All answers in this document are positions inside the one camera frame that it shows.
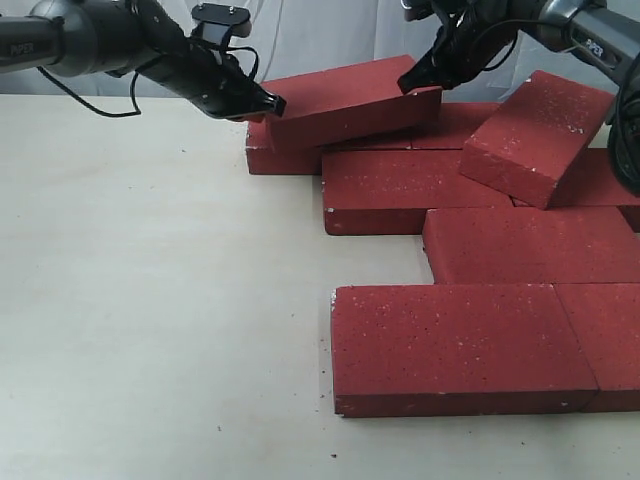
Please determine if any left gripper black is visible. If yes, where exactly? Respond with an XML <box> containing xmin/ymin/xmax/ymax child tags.
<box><xmin>136</xmin><ymin>29</ymin><xmax>287</xmax><ymax>121</ymax></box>

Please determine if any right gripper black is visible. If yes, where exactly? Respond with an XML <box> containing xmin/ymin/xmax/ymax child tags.
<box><xmin>397</xmin><ymin>1</ymin><xmax>518</xmax><ymax>94</ymax></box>

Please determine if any red brick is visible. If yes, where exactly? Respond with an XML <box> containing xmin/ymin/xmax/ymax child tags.
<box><xmin>459</xmin><ymin>70</ymin><xmax>614</xmax><ymax>209</ymax></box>
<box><xmin>423</xmin><ymin>207</ymin><xmax>639</xmax><ymax>284</ymax></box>
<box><xmin>263</xmin><ymin>55</ymin><xmax>442</xmax><ymax>153</ymax></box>
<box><xmin>556</xmin><ymin>283</ymin><xmax>639</xmax><ymax>413</ymax></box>
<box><xmin>245</xmin><ymin>123</ymin><xmax>413</xmax><ymax>175</ymax></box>
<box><xmin>548</xmin><ymin>148</ymin><xmax>639</xmax><ymax>233</ymax></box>
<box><xmin>331</xmin><ymin>284</ymin><xmax>598</xmax><ymax>418</ymax></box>
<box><xmin>411</xmin><ymin>102</ymin><xmax>500</xmax><ymax>150</ymax></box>

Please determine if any red brick moved to row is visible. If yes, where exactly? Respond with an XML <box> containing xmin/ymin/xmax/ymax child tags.
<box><xmin>322</xmin><ymin>150</ymin><xmax>512</xmax><ymax>236</ymax></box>

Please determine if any left robot arm dark grey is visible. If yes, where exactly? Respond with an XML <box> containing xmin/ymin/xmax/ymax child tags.
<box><xmin>1</xmin><ymin>1</ymin><xmax>286</xmax><ymax>121</ymax></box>

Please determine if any right robot arm dark grey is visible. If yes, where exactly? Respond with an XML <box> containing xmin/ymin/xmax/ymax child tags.
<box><xmin>398</xmin><ymin>0</ymin><xmax>639</xmax><ymax>94</ymax></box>

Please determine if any red brick under back stack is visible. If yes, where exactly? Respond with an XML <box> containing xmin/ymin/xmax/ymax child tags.
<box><xmin>245</xmin><ymin>123</ymin><xmax>413</xmax><ymax>175</ymax></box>

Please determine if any white backdrop cloth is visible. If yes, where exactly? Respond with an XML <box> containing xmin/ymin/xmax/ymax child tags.
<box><xmin>1</xmin><ymin>0</ymin><xmax>617</xmax><ymax>102</ymax></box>

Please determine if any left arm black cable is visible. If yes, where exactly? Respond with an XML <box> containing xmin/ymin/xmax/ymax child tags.
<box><xmin>37</xmin><ymin>44</ymin><xmax>261</xmax><ymax>119</ymax></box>

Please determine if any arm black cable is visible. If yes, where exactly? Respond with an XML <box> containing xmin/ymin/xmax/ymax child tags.
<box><xmin>37</xmin><ymin>44</ymin><xmax>261</xmax><ymax>119</ymax></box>
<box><xmin>479</xmin><ymin>19</ymin><xmax>640</xmax><ymax>197</ymax></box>

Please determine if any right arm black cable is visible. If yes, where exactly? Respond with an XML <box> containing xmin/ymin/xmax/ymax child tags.
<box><xmin>479</xmin><ymin>19</ymin><xmax>640</xmax><ymax>197</ymax></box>

